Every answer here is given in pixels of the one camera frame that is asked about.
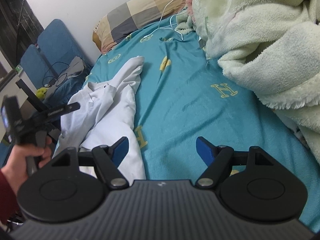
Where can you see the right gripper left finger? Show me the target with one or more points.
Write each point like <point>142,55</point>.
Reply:
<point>107,160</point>

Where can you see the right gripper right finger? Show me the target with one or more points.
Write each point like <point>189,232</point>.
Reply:
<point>218,161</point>

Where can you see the white t-shirt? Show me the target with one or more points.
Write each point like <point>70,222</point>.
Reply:
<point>107,113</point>

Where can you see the red sleeve forearm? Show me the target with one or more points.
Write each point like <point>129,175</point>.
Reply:
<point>8,201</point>

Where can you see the person left hand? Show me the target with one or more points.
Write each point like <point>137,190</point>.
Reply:
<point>15,170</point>

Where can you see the yellow green plush toy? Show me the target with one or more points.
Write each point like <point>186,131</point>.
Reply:
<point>41,93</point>

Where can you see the white dark-edged table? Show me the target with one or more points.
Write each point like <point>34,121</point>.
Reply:
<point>9,85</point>

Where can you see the teal patterned bed sheet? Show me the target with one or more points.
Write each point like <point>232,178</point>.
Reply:
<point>183,96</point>

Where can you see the blue covered chair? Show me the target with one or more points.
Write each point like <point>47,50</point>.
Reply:
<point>59,47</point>
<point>37,67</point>

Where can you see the grey cloth on chair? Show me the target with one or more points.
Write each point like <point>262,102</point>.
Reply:
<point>74,69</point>

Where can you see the green cartoon fleece blanket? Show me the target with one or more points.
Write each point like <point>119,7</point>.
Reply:
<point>270,47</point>

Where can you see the light green folded cloth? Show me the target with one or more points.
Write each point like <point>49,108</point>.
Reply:
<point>185,21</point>

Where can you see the checkered pillow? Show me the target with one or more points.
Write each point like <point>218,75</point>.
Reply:
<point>129,17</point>

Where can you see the pink fleece blanket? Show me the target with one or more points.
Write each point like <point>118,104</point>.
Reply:
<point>190,9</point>

